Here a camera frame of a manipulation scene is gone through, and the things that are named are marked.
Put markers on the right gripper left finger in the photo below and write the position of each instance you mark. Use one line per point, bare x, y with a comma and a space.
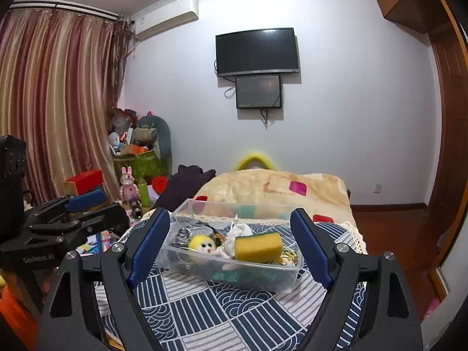
143, 245

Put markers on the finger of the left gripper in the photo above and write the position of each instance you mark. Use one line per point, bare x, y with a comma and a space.
86, 201
112, 218

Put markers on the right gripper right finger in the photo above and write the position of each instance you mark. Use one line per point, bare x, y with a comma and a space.
316, 245

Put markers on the bagged grey knit cloth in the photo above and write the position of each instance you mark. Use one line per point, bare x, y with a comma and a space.
184, 235

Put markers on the yellow-haired rag doll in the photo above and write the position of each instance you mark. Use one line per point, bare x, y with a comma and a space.
207, 245

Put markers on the yellow green sponge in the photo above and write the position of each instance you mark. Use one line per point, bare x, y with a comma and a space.
261, 248

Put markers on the clear plastic storage bin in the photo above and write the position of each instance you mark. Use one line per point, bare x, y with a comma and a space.
218, 218

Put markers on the green knitted item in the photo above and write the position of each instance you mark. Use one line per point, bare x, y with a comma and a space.
258, 279

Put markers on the white drawstring pouch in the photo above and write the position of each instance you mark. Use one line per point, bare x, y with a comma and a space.
236, 231

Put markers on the red box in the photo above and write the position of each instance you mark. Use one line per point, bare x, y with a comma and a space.
83, 182

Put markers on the pink rabbit toy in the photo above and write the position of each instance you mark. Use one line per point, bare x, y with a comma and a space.
129, 191

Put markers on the green bottle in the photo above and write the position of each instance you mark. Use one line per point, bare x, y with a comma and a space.
144, 195

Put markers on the beige fleece blanket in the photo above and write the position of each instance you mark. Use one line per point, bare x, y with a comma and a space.
319, 194

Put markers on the dark purple garment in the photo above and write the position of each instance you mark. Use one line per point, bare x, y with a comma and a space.
183, 185

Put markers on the green storage box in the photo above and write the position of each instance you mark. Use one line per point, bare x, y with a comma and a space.
145, 165

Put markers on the blue white patterned cloth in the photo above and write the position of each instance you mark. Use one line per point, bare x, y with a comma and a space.
187, 313

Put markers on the grey green plush toy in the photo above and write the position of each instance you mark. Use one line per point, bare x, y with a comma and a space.
153, 132

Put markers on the yellow plush headband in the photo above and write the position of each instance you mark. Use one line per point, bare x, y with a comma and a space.
254, 160

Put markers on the brown wooden door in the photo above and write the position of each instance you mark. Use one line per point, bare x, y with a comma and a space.
448, 204

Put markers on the striped red beige curtain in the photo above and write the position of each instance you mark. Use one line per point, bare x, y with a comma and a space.
58, 95

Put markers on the white air conditioner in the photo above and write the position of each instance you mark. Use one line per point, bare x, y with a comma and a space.
154, 21

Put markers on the wooden upper cabinet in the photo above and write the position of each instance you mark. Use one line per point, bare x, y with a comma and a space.
419, 15

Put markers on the small black wall monitor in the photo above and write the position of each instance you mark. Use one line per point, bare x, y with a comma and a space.
258, 92

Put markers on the large black wall television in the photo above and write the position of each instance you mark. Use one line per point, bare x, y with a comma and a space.
259, 51

